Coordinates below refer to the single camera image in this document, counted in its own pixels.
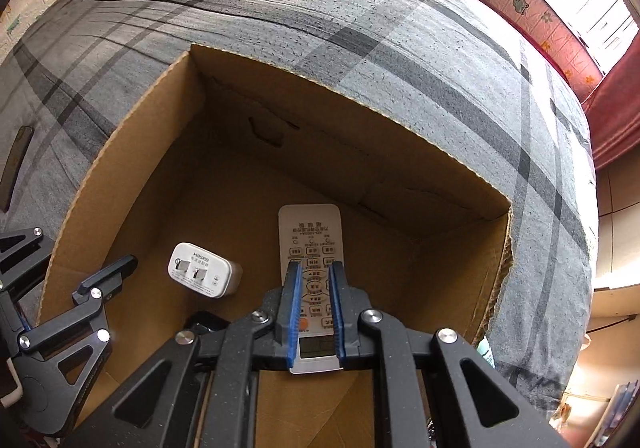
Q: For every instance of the brown cardboard box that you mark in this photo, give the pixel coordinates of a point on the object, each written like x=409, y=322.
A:
x=350, y=188

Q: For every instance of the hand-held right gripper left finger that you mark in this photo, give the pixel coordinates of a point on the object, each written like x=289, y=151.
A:
x=292, y=313

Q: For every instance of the white remote control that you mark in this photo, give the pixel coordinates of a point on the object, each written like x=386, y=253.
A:
x=310, y=238

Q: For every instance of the black glossy container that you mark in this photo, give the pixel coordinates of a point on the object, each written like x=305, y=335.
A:
x=207, y=320

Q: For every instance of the teal cosmetic bottle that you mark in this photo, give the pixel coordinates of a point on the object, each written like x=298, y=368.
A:
x=486, y=352

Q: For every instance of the grey plaid bedsheet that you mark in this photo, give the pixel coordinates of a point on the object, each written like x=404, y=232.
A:
x=350, y=28

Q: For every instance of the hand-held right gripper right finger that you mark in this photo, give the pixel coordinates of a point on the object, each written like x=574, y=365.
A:
x=337, y=313

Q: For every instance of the red curtain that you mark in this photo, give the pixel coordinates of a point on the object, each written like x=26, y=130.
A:
x=615, y=118

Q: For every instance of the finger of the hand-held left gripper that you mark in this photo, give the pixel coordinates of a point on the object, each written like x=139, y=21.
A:
x=22, y=258
x=90, y=308

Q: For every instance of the large white plug charger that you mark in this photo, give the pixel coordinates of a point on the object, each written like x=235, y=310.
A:
x=205, y=270

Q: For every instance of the cream wardrobe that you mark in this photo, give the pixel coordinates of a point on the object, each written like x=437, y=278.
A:
x=615, y=248

